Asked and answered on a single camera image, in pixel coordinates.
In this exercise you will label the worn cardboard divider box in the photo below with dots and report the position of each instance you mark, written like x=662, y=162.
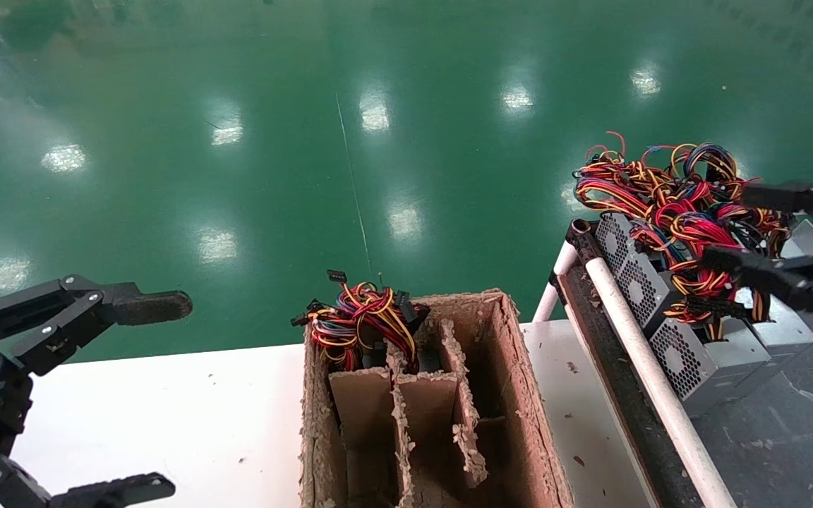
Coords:
x=519, y=423

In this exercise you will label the short white frame tube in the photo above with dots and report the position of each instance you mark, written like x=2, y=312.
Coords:
x=551, y=289

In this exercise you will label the grey metal power supply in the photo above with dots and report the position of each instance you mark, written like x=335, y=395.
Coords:
x=641, y=289
x=724, y=360
x=612, y=240

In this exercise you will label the long white pipe rail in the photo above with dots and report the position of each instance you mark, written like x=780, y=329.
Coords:
x=660, y=395

